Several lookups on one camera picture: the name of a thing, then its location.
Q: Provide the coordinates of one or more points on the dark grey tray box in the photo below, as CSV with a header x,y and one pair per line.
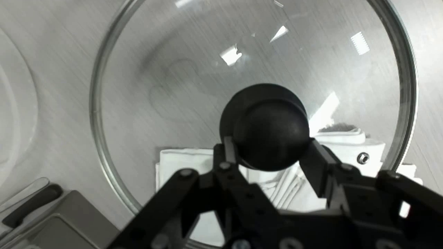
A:
x,y
69,222

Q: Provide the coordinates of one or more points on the glass lid with black knob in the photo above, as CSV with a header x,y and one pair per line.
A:
x,y
270,129

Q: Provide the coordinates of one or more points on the small clear plastic bowl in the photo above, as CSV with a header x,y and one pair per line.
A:
x,y
18,116

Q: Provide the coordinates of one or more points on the folded white cloth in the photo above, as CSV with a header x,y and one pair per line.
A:
x,y
177,161

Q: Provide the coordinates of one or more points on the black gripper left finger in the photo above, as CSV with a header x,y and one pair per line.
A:
x,y
230,185

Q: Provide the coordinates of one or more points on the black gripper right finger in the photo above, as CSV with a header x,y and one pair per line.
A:
x,y
332,181

